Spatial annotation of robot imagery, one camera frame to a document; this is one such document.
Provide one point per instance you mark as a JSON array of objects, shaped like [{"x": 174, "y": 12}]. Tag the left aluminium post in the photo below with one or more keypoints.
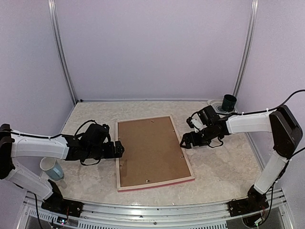
[{"x": 60, "y": 50}]

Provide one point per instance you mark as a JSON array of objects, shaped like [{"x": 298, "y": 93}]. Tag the brown backing board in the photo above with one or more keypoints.
[{"x": 152, "y": 150}]

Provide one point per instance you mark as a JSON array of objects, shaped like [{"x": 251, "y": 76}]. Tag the aluminium post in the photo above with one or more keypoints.
[
  {"x": 60, "y": 50},
  {"x": 247, "y": 47}
]

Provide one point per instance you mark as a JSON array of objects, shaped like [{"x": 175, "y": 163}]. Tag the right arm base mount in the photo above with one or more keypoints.
[{"x": 254, "y": 202}]

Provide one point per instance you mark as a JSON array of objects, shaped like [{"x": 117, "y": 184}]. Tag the right aluminium post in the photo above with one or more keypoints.
[{"x": 247, "y": 47}]

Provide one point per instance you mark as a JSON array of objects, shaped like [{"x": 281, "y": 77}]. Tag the light blue mug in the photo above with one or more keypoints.
[{"x": 52, "y": 168}]

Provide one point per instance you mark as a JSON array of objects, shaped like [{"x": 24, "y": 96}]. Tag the dark green cup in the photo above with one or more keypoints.
[{"x": 229, "y": 102}]

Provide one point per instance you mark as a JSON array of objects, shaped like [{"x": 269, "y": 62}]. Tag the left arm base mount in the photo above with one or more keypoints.
[{"x": 58, "y": 204}]

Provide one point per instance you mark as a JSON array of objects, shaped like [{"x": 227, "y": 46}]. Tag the white round coaster plate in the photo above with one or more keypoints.
[{"x": 217, "y": 106}]

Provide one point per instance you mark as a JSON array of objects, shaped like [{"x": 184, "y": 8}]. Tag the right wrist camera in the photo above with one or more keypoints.
[{"x": 194, "y": 124}]

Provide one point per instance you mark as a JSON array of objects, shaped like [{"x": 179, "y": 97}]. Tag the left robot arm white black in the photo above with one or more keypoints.
[{"x": 15, "y": 144}]

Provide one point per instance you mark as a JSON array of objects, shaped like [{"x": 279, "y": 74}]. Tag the wooden picture frame pink edge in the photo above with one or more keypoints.
[{"x": 157, "y": 186}]

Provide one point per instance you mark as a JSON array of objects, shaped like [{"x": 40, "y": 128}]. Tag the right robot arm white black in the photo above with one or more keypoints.
[{"x": 279, "y": 123}]

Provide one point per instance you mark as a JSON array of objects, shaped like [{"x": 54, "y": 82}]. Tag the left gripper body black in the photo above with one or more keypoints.
[{"x": 96, "y": 153}]

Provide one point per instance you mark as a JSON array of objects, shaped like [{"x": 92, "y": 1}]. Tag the front aluminium rail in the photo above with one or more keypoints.
[{"x": 111, "y": 216}]

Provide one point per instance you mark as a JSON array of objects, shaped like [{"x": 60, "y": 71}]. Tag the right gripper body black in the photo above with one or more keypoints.
[{"x": 202, "y": 140}]

